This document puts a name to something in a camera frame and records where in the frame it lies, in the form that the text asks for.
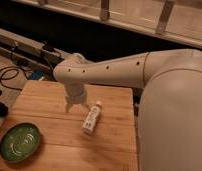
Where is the black box on rail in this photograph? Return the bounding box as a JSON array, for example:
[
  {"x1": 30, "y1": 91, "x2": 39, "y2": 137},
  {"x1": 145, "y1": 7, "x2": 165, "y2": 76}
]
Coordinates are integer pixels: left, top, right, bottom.
[{"x1": 40, "y1": 42, "x2": 61, "y2": 58}]

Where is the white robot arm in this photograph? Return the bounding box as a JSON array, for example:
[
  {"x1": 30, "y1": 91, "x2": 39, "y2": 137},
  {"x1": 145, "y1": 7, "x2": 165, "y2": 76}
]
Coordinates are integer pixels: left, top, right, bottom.
[{"x1": 53, "y1": 49, "x2": 202, "y2": 171}]

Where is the white labelled bottle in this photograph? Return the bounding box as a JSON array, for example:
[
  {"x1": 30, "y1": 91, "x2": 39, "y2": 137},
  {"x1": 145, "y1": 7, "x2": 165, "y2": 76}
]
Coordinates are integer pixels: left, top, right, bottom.
[{"x1": 82, "y1": 101, "x2": 102, "y2": 134}]

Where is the blue object on floor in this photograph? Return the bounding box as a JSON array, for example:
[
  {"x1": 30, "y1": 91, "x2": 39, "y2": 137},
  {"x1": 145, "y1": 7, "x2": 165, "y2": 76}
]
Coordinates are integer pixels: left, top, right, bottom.
[{"x1": 28, "y1": 70, "x2": 44, "y2": 80}]

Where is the metal floor rail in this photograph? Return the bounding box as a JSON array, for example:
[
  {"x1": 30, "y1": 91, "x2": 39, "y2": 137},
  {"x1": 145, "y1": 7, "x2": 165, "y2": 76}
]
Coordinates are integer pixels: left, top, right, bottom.
[{"x1": 0, "y1": 28, "x2": 69, "y2": 65}]

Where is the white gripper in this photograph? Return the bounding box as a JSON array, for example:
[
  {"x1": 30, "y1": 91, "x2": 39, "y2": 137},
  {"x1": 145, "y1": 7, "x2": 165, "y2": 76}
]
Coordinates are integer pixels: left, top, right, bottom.
[{"x1": 65, "y1": 84, "x2": 90, "y2": 113}]

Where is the green ceramic bowl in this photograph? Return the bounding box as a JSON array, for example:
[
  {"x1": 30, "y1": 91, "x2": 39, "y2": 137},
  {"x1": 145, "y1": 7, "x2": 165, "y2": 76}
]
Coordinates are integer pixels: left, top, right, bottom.
[{"x1": 0, "y1": 122, "x2": 41, "y2": 163}]

